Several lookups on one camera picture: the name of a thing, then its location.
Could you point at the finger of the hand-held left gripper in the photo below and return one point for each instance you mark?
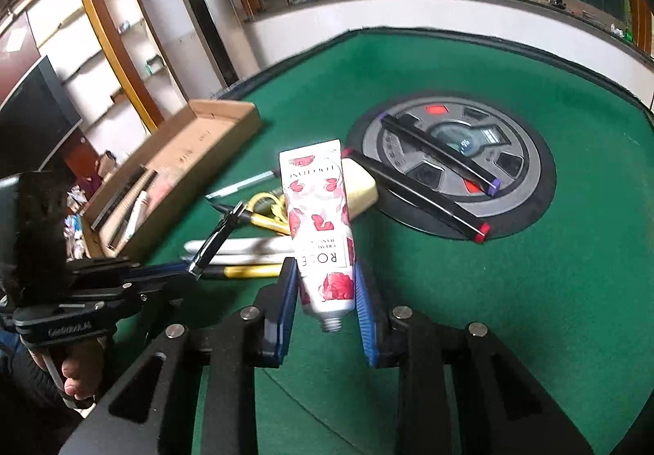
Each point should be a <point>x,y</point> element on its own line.
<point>158,270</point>
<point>158,299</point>

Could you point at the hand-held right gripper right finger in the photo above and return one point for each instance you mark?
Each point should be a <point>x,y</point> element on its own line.
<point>365,319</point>

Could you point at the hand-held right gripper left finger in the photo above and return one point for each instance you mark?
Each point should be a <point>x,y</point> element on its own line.
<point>287,301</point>

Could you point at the yellow marker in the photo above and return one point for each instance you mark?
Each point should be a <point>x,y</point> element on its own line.
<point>245,271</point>

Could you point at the white plastic tube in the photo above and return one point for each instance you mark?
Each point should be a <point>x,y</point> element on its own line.
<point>245,246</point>

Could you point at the floral hand cream tube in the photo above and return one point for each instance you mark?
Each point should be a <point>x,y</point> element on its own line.
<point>317,230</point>

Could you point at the white pen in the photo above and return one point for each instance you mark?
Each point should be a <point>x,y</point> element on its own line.
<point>245,184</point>

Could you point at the beige rectangular block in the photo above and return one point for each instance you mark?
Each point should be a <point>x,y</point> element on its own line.
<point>360,189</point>

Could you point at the cardboard box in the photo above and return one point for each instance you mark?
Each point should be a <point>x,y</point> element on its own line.
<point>204,138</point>

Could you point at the person's left forearm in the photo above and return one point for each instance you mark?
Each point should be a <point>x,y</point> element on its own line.
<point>25,373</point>

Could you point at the person's left hand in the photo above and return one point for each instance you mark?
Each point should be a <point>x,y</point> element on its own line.
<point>76,378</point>

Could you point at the cluttered side desk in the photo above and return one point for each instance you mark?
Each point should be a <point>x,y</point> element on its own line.
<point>81,209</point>

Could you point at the long white cosmetic tube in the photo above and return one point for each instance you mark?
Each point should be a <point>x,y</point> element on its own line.
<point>134,217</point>

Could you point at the black flat bar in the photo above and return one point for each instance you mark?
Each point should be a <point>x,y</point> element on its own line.
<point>122,199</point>

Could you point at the black television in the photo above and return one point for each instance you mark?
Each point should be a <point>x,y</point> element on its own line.
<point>36,117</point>

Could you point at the black marker red caps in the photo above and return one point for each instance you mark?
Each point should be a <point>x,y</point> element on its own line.
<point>408,192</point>

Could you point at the black marker purple caps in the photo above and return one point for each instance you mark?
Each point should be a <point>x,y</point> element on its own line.
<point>434,151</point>

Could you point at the round table control panel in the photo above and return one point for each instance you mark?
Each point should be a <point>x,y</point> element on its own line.
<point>521,189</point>

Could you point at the white standing air conditioner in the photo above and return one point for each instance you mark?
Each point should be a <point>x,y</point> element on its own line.
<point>214,10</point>

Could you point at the white wall shelving unit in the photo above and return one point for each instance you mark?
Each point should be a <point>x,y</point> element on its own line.
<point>97,41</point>

